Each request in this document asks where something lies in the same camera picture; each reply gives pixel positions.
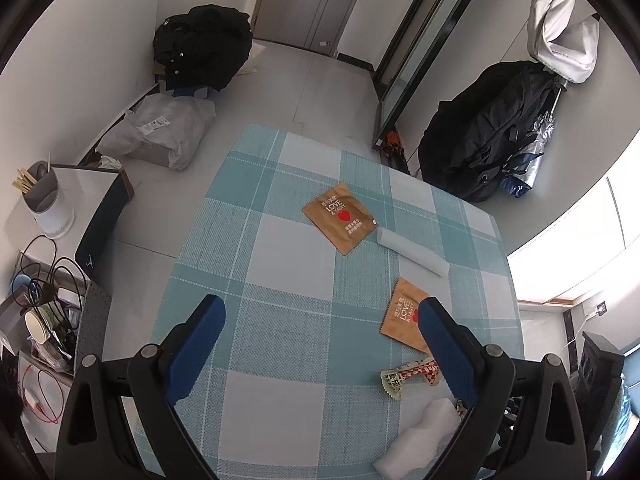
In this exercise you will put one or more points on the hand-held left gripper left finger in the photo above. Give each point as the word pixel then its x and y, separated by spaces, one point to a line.
pixel 197 350

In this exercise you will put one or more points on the black jacket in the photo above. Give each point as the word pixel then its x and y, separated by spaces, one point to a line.
pixel 200 45

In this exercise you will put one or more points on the grey perforated panel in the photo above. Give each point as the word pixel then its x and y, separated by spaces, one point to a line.
pixel 95 310

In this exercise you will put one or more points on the wall socket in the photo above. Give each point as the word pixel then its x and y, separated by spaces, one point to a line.
pixel 600 307

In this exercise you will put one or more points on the black furniture piece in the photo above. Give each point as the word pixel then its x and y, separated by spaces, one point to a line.
pixel 602 365

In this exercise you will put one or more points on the white bag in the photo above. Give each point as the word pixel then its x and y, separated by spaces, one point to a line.
pixel 254 57

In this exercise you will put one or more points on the grey plastic parcel bag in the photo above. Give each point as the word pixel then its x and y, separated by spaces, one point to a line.
pixel 160 130

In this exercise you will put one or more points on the white foam piece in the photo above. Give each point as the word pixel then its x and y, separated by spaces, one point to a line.
pixel 420 440

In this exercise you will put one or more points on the brown packet with red heart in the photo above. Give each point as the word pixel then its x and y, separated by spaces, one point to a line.
pixel 400 320

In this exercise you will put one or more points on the red white checkered wrapper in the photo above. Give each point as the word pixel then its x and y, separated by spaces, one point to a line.
pixel 407 377

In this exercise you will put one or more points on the black framed glass door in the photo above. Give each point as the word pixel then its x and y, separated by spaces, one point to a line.
pixel 425 45

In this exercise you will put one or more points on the blue bowl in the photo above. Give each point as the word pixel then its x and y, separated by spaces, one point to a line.
pixel 21 285

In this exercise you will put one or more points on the silver folded umbrella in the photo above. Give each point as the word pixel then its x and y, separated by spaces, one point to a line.
pixel 530 165

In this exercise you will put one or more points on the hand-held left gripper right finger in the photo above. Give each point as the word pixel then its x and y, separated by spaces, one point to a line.
pixel 447 350

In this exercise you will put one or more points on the orange black tool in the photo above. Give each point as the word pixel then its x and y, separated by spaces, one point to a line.
pixel 392 141

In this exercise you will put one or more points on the brown packet with white tab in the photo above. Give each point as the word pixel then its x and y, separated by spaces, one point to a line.
pixel 325 207

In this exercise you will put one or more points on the white cabinet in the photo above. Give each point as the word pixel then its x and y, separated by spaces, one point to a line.
pixel 85 200

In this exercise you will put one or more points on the white shoulder bag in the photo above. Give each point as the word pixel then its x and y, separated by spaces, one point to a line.
pixel 560 35

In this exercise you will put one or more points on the black backpack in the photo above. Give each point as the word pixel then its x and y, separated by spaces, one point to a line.
pixel 475 135

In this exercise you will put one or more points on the white foam roll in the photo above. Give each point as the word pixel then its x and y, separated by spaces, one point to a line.
pixel 410 254

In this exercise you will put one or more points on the grey door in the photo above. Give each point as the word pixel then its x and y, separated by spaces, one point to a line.
pixel 305 5

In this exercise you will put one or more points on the brown cardboard box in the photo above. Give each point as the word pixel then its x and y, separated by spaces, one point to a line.
pixel 126 187

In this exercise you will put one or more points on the grey chopstick holder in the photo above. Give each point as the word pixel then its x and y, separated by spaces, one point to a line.
pixel 47 205

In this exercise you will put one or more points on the teal checkered tablecloth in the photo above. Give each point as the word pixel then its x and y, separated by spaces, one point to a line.
pixel 280 280

